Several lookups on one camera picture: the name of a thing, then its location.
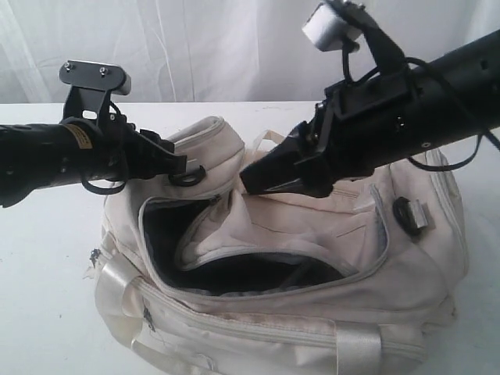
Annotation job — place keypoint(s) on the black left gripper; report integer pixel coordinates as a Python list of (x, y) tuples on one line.
[(117, 152)]

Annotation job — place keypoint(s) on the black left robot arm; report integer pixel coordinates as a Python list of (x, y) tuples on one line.
[(35, 156)]

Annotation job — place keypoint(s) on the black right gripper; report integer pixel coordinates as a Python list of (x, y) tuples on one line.
[(352, 132)]

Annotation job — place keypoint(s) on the white backdrop curtain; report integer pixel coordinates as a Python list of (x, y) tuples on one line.
[(174, 51)]

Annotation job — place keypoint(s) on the white fabric duffel bag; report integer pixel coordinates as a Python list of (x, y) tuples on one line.
[(211, 280)]

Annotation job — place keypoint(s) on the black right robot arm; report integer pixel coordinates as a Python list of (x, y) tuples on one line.
[(462, 92)]

